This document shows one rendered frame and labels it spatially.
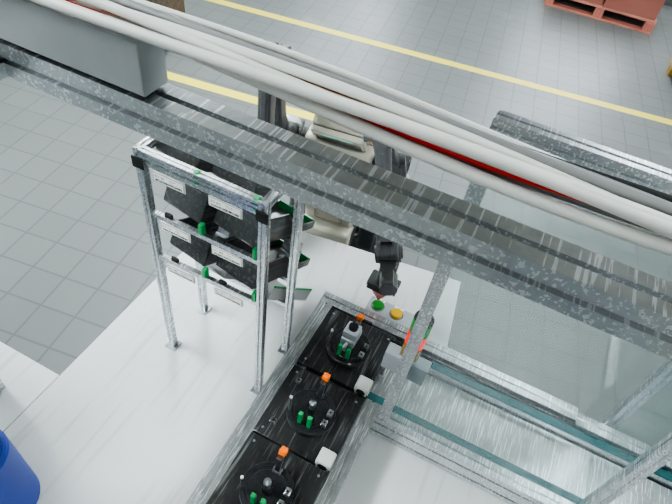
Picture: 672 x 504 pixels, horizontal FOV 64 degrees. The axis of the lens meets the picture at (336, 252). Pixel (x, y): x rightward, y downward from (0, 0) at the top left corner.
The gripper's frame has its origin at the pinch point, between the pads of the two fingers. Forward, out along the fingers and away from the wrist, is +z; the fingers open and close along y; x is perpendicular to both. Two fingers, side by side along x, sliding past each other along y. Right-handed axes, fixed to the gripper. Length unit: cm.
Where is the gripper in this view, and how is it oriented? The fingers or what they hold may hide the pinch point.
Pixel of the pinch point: (378, 297)
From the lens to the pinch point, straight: 186.6
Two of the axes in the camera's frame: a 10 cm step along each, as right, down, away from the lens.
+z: -1.3, 6.5, 7.5
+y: 8.9, 4.0, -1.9
